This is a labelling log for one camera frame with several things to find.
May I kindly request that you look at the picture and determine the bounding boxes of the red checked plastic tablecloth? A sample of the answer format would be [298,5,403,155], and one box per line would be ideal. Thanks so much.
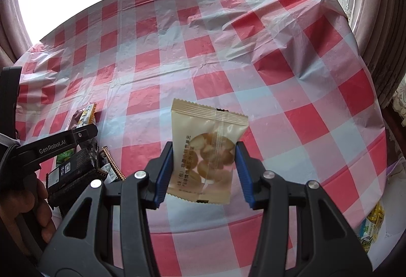
[16,0,388,277]

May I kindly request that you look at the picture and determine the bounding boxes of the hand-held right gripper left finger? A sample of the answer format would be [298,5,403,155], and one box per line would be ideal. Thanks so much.
[41,142,174,277]

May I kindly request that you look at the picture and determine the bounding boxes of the white lace curtain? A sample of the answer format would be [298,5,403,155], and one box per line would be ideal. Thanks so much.
[392,74,406,129]

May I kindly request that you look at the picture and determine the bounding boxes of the pink pleated curtain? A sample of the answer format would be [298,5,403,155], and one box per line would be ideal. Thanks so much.
[0,0,36,69]
[344,0,406,106]

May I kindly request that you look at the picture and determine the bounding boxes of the brown and yellow snack packet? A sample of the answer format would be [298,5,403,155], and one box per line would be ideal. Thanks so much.
[70,102,97,130]

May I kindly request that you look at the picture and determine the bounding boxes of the person's left hand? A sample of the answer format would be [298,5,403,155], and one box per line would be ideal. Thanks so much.
[0,178,56,260]

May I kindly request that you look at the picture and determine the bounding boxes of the black snack packet white label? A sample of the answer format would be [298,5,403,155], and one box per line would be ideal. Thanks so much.
[47,149,97,192]

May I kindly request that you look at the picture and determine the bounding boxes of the green snack packet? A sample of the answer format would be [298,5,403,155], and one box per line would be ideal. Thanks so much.
[358,220,378,254]
[56,150,75,167]

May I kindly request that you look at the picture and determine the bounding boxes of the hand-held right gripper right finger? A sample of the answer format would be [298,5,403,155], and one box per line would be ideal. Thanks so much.
[235,142,369,277]

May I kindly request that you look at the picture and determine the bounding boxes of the white box with purple rim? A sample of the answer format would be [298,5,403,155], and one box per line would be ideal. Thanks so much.
[358,159,406,254]

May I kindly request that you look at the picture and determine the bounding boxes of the cream biscuit packet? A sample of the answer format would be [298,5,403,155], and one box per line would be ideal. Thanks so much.
[166,98,249,204]

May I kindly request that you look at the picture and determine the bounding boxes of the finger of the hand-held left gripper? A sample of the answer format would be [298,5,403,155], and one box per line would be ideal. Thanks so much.
[13,123,99,176]

